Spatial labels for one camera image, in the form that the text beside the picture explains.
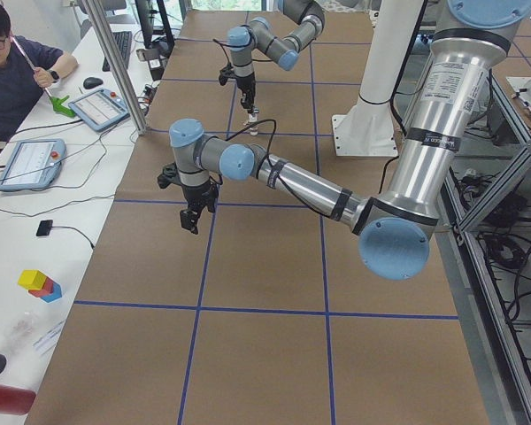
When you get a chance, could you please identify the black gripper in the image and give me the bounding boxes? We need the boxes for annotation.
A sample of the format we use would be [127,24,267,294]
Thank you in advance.
[180,179,219,235]
[235,73,256,112]

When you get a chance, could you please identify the white PPR valve with handle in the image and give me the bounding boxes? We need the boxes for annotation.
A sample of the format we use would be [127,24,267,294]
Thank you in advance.
[245,117,258,136]

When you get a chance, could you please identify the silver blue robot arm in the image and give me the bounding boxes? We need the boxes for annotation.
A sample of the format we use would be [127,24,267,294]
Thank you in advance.
[219,1,326,116]
[155,1,531,282]

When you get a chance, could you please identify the brown paper table mat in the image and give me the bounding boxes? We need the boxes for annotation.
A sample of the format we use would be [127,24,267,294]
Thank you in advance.
[27,11,489,424]

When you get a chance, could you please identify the black keyboard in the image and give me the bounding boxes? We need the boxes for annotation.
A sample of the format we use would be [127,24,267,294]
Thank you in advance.
[112,31,133,69]

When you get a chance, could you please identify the far teach pendant tablet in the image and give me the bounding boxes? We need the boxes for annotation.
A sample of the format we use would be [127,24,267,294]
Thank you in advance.
[68,89,129,133]

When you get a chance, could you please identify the teach pendant tablet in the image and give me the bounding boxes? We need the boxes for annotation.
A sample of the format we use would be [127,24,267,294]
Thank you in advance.
[68,89,129,133]
[0,139,66,192]

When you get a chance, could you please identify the small black puck device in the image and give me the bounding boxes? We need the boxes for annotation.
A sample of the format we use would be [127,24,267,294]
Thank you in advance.
[35,220,53,237]

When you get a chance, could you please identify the black computer mouse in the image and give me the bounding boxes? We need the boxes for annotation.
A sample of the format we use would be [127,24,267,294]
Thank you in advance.
[82,77,104,89]

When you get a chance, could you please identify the near teach pendant tablet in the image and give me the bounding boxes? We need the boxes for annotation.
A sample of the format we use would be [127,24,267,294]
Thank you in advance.
[0,139,66,192]

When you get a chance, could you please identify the stacked coloured toy blocks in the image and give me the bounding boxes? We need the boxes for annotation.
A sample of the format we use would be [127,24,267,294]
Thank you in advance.
[18,269,62,303]

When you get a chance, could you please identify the green plastic tool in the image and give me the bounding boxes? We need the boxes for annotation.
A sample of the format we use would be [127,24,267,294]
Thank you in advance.
[49,96,77,118]

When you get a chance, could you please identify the seated person in navy shirt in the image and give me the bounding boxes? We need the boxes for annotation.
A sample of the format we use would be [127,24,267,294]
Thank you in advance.
[0,4,78,150]

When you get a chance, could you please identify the red cylinder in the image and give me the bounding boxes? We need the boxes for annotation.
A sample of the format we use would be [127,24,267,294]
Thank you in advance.
[0,384,36,415]

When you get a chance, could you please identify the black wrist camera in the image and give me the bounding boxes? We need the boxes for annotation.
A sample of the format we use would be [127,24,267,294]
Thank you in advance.
[157,163,181,189]
[218,63,236,86]

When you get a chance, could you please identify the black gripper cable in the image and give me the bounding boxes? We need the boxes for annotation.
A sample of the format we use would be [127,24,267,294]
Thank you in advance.
[223,118,279,167]
[212,37,231,72]

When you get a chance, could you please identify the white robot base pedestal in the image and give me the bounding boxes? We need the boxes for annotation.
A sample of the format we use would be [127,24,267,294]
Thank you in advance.
[332,0,426,158]

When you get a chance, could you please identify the aluminium frame post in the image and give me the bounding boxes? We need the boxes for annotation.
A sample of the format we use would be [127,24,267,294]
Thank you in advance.
[82,0,147,135]

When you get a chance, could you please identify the aluminium frame rack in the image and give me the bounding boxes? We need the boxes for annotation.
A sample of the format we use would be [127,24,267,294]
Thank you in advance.
[397,26,531,425]

